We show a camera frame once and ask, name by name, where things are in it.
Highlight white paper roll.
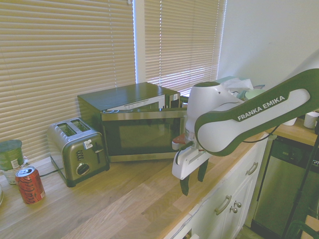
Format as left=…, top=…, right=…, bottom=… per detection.
left=305, top=112, right=319, bottom=130

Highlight brushed metal drawer handle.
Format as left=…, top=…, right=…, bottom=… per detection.
left=245, top=162, right=259, bottom=176
left=214, top=195, right=233, bottom=216

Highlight black camera tripod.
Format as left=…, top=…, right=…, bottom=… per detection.
left=281, top=133, right=319, bottom=239

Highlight stainless steel dishwasher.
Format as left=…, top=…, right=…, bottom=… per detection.
left=250, top=136, right=319, bottom=238

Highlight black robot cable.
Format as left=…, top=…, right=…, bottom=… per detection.
left=242, top=123, right=284, bottom=144

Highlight black steel microwave body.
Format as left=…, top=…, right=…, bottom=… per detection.
left=77, top=82, right=181, bottom=141

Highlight green round canister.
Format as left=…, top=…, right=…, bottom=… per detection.
left=0, top=139, right=24, bottom=171

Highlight red Coca-Cola can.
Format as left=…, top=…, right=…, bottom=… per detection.
left=14, top=166, right=46, bottom=205

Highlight narrow beige window blinds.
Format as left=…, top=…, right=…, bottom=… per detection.
left=144, top=0, right=228, bottom=97

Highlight black toaster power cord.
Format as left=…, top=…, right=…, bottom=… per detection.
left=39, top=168, right=63, bottom=178

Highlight mint green tissue box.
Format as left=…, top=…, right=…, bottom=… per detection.
left=216, top=76, right=254, bottom=101

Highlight wide beige window blinds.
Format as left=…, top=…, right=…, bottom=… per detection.
left=0, top=0, right=138, bottom=163

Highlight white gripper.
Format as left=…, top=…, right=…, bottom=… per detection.
left=171, top=146, right=210, bottom=197

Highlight steel glass microwave door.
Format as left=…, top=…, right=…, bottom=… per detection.
left=100, top=108, right=189, bottom=163

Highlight white kitchen cabinet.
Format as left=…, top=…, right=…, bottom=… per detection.
left=163, top=138, right=269, bottom=239

